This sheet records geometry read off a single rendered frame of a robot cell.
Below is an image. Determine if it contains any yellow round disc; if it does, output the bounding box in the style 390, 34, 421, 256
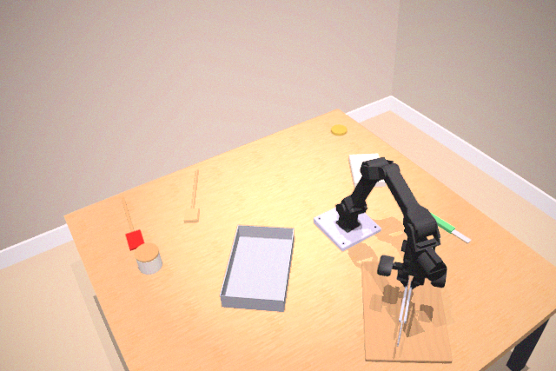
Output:
331, 124, 348, 136

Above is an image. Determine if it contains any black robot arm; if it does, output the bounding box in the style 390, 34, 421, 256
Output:
335, 156, 447, 281

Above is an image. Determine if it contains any grey cylindrical container with tan lid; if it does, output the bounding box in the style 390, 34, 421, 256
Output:
134, 242, 162, 275

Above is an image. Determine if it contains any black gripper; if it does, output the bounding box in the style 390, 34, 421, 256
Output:
377, 254, 447, 289

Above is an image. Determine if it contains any light wooden board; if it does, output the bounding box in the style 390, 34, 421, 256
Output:
361, 262, 453, 364

